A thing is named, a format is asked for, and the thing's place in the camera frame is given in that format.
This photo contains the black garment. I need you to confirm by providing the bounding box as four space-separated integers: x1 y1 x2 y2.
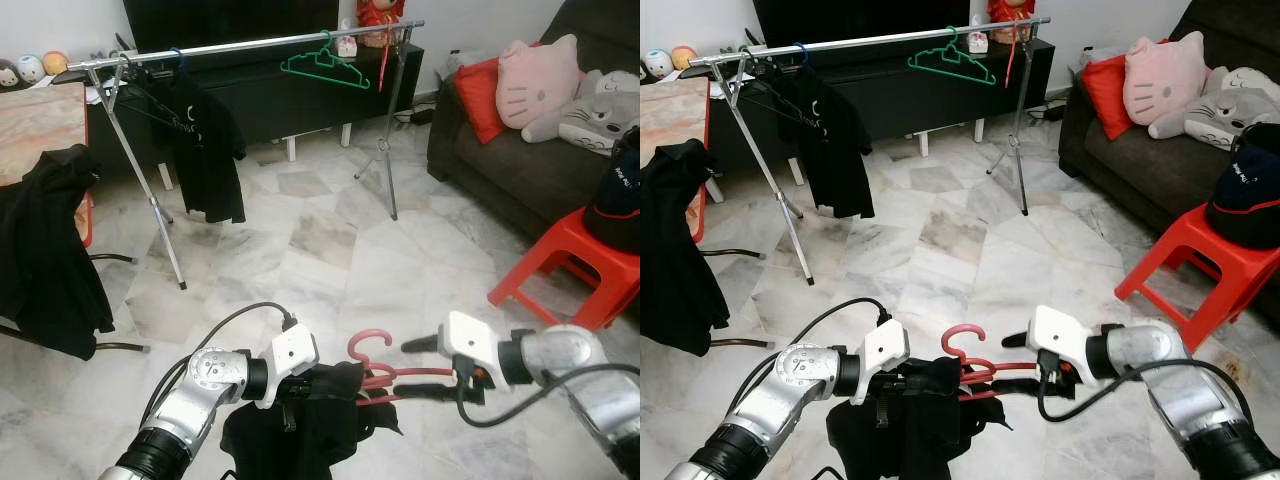
220 360 403 480
0 145 116 361
640 138 731 358
826 355 1001 480

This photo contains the navy garment with red stripes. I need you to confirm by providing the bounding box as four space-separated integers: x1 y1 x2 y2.
585 128 641 223
1207 122 1280 216

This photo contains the green plastic hanger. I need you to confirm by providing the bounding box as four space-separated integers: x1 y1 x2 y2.
280 30 372 91
908 27 998 87

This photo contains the red plastic stool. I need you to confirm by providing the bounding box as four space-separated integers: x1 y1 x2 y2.
488 207 641 333
1115 203 1280 353

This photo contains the dark grey sofa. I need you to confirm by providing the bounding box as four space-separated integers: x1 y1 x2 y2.
1058 0 1280 331
427 0 641 243

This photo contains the black shirt with white print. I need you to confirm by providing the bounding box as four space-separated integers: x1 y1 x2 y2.
770 62 877 221
150 68 248 225

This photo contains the red cushion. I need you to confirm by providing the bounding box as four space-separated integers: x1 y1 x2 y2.
454 57 511 145
1080 40 1171 141

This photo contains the black TV console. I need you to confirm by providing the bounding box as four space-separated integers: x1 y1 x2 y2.
85 42 426 191
708 38 1056 186

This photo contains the grey open-eyed Totoro plush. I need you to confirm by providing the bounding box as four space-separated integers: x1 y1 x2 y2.
520 95 641 157
1148 85 1280 151

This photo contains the pink cat face pillow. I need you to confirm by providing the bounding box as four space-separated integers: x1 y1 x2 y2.
1122 30 1213 126
495 34 584 130

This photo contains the side table with white cloth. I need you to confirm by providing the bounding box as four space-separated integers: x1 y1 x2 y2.
1070 45 1126 73
445 48 491 76

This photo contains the grey closed-eyed Totoro pillow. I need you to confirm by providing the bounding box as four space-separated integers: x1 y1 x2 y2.
1205 65 1280 101
580 68 641 101

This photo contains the red figurine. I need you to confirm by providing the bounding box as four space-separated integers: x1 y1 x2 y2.
357 0 406 48
988 0 1036 46

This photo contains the chrome clothes rack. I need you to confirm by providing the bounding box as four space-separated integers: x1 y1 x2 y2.
686 16 1053 287
68 18 428 291

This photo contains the pink marble table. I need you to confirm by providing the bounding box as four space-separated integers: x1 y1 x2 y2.
640 75 713 246
0 82 94 248

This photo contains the black television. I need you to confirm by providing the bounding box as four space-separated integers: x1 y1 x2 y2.
122 0 341 51
752 0 971 51

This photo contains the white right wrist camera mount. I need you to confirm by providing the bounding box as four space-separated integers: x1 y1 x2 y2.
1027 305 1101 381
440 311 517 387

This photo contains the black wire hanger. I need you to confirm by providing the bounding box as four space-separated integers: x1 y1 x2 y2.
105 52 176 136
730 50 803 116

